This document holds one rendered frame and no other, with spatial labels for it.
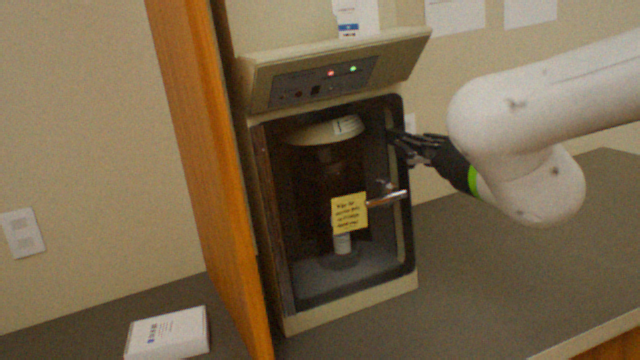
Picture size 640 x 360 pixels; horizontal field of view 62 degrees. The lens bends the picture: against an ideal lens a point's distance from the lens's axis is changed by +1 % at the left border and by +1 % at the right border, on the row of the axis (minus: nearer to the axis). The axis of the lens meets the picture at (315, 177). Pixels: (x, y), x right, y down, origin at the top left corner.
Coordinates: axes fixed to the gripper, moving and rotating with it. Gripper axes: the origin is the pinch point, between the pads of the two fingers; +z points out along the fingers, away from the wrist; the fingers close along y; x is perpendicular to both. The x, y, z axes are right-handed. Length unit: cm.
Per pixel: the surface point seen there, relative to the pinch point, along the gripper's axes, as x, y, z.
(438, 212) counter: 37, -32, 36
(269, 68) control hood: -18.3, 25.2, -6.0
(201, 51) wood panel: -22.3, 34.6, -4.3
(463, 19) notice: -15, -53, 48
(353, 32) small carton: -21.1, 8.6, -2.9
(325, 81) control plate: -13.8, 14.3, -1.7
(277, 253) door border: 17.4, 26.5, 3.6
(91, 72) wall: -18, 50, 48
